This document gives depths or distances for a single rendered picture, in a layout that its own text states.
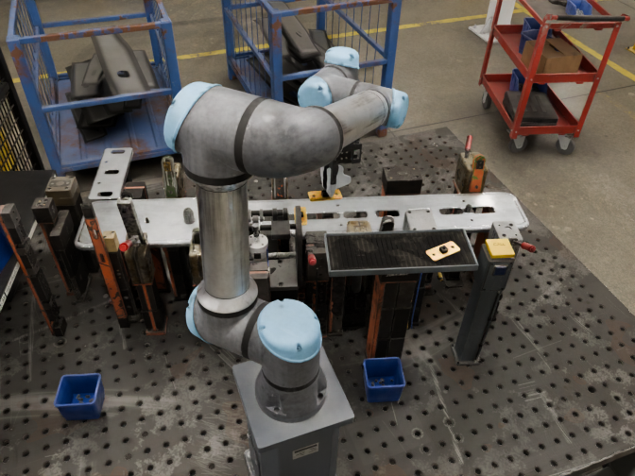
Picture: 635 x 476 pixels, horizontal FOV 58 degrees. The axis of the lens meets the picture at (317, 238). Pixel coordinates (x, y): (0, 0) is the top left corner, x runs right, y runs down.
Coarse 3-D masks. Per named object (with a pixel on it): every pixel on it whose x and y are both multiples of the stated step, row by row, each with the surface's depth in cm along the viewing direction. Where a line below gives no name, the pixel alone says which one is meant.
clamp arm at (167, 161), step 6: (168, 156) 181; (162, 162) 181; (168, 162) 181; (162, 168) 182; (168, 168) 182; (174, 168) 184; (168, 174) 183; (174, 174) 183; (168, 180) 184; (174, 180) 185; (168, 186) 185; (174, 186) 186; (168, 192) 186; (174, 192) 187
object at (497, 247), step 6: (486, 240) 149; (492, 240) 149; (498, 240) 149; (504, 240) 149; (492, 246) 147; (498, 246) 147; (504, 246) 147; (510, 246) 147; (492, 252) 146; (498, 252) 146; (504, 252) 146; (510, 252) 146
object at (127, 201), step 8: (128, 192) 151; (120, 200) 149; (128, 200) 149; (120, 208) 150; (128, 208) 150; (128, 216) 153; (136, 216) 155; (128, 224) 155; (136, 224) 155; (128, 232) 158; (136, 232) 158
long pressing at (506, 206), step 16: (96, 208) 180; (112, 208) 180; (144, 208) 181; (160, 208) 181; (176, 208) 181; (192, 208) 181; (256, 208) 182; (288, 208) 182; (320, 208) 182; (336, 208) 182; (352, 208) 183; (368, 208) 183; (384, 208) 183; (400, 208) 183; (416, 208) 183; (432, 208) 183; (448, 208) 184; (464, 208) 184; (496, 208) 184; (512, 208) 184; (80, 224) 175; (112, 224) 175; (144, 224) 175; (160, 224) 175; (176, 224) 175; (192, 224) 175; (320, 224) 177; (336, 224) 177; (400, 224) 177; (448, 224) 178; (464, 224) 178; (480, 224) 178; (528, 224) 179; (80, 240) 169; (160, 240) 169; (176, 240) 170
